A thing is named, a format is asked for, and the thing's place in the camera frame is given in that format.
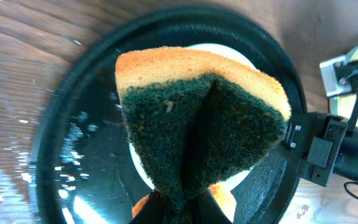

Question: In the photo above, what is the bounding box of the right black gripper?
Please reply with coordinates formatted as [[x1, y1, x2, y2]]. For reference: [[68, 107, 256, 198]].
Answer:
[[283, 60, 358, 187]]

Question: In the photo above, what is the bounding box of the light blue plate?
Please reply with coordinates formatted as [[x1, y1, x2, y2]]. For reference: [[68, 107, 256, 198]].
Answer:
[[128, 42, 257, 222]]

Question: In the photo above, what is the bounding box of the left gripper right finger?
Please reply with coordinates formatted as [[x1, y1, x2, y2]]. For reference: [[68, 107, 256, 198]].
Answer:
[[194, 190, 232, 224]]

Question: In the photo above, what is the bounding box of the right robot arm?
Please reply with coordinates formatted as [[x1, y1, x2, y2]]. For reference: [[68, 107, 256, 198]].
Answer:
[[279, 55, 358, 186]]

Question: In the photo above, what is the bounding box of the orange green scrub sponge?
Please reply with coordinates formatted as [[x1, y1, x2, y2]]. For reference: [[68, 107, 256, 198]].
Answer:
[[115, 47, 291, 223]]

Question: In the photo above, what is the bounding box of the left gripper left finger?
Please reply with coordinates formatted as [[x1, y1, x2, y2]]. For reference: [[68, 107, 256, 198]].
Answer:
[[129, 191, 167, 224]]

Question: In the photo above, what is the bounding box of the round black serving tray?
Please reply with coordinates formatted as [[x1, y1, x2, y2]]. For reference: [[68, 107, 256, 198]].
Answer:
[[29, 6, 307, 223]]

